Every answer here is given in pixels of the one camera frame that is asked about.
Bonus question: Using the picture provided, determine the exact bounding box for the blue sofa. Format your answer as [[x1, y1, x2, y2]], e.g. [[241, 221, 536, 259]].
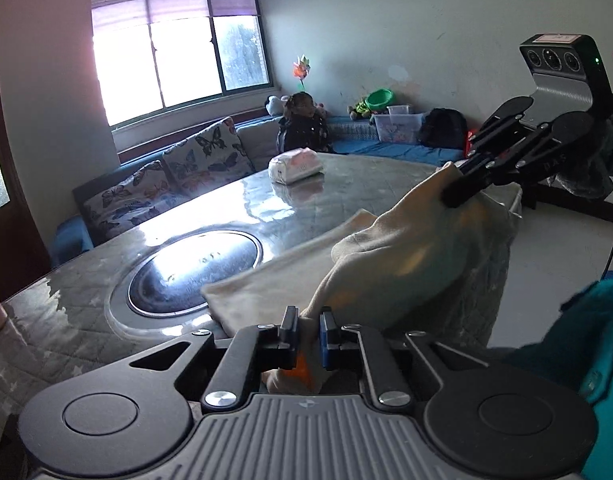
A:
[[51, 112, 470, 267]]

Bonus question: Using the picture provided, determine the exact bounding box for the sliding glass window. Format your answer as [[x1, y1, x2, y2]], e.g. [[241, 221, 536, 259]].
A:
[[90, 0, 272, 128]]

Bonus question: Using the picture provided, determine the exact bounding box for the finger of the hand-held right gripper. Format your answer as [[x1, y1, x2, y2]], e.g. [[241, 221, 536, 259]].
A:
[[454, 120, 530, 173], [441, 132, 570, 209]]

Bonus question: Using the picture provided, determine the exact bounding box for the grey sofa cushion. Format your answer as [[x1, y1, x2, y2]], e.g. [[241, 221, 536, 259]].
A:
[[236, 121, 287, 172]]

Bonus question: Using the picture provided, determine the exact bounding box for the white tissue pack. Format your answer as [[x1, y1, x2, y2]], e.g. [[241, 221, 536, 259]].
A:
[[268, 148, 323, 184]]

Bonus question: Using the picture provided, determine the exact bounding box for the beige garment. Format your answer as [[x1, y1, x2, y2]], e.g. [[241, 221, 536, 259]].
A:
[[201, 162, 525, 396]]

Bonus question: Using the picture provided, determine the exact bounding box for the green plastic basin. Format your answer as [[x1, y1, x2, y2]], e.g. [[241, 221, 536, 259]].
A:
[[365, 88, 395, 111]]

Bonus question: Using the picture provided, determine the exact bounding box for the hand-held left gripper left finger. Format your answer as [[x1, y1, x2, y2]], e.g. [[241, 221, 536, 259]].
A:
[[129, 307, 302, 407]]

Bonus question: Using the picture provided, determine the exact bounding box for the colourful pinwheel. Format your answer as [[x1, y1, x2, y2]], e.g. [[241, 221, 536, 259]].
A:
[[291, 52, 312, 93]]

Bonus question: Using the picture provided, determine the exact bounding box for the butterfly print pillow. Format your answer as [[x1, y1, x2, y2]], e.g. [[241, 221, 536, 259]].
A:
[[83, 160, 180, 241], [161, 117, 254, 198]]

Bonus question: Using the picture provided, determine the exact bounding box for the person's teal jacket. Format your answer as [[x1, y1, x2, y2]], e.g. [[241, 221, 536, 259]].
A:
[[507, 269, 613, 480]]

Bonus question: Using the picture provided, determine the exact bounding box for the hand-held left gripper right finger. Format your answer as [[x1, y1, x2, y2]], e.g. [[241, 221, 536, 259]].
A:
[[319, 310, 490, 407]]

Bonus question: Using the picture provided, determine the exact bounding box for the round black table burner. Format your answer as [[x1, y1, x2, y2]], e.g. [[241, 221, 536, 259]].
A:
[[128, 231, 262, 318]]

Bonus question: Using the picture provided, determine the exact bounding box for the black backpack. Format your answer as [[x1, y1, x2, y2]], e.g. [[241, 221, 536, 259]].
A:
[[418, 108, 468, 150]]

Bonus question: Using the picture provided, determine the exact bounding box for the brown door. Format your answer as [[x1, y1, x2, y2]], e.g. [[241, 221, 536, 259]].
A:
[[0, 37, 52, 303]]

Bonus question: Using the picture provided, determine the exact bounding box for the clear plastic storage box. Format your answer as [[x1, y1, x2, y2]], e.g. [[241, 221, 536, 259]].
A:
[[371, 105, 425, 145]]

